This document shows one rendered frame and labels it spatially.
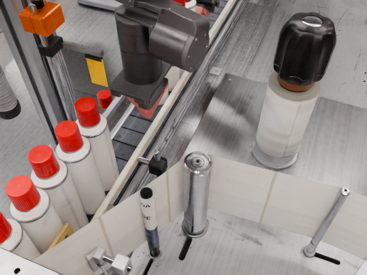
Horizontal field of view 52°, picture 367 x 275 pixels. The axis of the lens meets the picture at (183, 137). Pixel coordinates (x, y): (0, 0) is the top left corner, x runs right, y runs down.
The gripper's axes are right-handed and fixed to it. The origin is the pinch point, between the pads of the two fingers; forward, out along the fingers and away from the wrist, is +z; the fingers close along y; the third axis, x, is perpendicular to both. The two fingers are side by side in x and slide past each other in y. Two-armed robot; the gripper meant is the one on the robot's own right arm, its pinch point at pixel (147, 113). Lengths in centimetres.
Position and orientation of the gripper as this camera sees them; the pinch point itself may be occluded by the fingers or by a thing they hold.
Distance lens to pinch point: 65.1
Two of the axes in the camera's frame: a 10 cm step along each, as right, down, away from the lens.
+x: -9.2, -3.0, 2.5
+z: 0.0, 6.4, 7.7
